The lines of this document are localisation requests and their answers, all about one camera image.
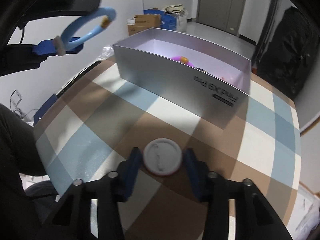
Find purple ring bracelet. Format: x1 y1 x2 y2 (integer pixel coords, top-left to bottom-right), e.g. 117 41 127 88
171 55 196 68

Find light blue ring bracelet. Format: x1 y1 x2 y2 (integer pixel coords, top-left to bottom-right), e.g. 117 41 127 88
53 5 117 56

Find white round compact case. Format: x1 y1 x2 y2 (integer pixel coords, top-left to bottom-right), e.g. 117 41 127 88
143 138 183 177

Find checkered tablecloth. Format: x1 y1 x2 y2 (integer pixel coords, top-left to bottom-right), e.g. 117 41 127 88
34 60 301 239

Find grey door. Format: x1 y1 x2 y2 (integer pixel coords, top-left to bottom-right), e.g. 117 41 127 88
196 0 246 36

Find blue cardboard box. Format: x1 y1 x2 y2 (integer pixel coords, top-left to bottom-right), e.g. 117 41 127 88
144 9 177 31

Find brown cardboard box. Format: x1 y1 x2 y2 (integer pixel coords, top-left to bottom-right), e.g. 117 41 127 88
127 14 161 36

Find grey phone box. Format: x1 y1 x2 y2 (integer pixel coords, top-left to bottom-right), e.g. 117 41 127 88
112 28 251 129

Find white bag with clothes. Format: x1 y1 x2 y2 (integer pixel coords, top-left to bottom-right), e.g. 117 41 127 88
163 4 188 33

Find black backpack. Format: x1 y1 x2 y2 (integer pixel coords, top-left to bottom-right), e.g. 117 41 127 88
257 7 319 100

